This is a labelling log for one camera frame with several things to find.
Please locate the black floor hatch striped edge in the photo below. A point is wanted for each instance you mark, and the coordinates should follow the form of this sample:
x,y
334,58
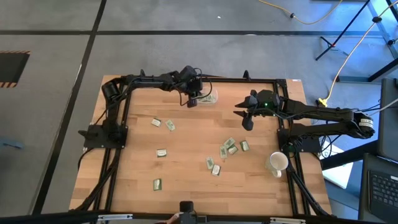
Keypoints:
x,y
12,68

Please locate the clear plastic bin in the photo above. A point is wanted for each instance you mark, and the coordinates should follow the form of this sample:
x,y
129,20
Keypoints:
x,y
214,92

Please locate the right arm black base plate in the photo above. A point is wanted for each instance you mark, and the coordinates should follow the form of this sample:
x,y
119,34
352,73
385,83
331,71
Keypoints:
x,y
306,146

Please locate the black aluminium table frame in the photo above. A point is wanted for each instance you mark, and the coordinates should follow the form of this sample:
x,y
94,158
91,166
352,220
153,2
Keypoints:
x,y
236,80

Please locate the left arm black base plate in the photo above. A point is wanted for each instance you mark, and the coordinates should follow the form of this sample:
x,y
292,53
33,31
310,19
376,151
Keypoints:
x,y
93,140

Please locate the black tripod stand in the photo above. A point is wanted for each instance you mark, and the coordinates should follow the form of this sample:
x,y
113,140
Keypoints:
x,y
342,30

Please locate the silver bracket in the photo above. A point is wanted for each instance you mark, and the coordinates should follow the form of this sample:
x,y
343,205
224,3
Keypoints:
x,y
115,216
287,221

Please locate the white mug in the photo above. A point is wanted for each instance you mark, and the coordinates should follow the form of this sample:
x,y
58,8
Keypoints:
x,y
278,161

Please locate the black crossbeam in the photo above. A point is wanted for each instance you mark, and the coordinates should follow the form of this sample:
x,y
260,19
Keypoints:
x,y
46,219

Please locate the black laptop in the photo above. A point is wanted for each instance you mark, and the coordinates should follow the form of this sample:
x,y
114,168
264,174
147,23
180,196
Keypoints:
x,y
385,189

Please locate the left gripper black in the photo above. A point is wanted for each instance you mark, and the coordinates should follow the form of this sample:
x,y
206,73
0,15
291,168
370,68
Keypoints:
x,y
191,82

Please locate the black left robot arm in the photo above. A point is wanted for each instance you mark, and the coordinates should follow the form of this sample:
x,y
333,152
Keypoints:
x,y
146,81

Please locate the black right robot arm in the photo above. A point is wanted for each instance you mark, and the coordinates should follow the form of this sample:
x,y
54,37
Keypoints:
x,y
326,113

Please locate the black rectangular device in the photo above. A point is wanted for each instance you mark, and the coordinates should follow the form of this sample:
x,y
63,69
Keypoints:
x,y
186,208

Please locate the green white foil packet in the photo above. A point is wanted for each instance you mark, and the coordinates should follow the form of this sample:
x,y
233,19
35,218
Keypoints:
x,y
210,162
156,122
233,150
216,170
244,145
229,142
210,99
170,125
157,184
201,100
161,152
223,152

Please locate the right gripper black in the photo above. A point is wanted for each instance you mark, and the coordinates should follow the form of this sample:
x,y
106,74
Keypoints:
x,y
252,107

